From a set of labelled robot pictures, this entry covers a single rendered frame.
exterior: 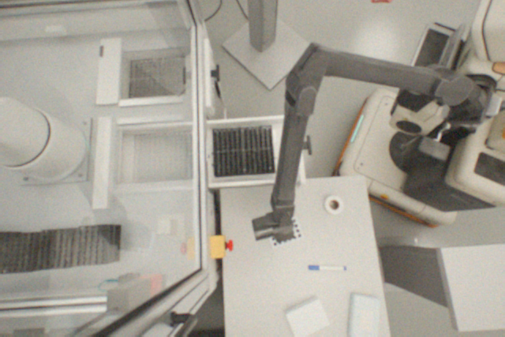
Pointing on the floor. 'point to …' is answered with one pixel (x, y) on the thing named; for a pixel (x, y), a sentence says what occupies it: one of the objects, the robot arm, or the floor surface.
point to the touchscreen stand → (265, 30)
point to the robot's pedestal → (449, 278)
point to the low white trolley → (299, 260)
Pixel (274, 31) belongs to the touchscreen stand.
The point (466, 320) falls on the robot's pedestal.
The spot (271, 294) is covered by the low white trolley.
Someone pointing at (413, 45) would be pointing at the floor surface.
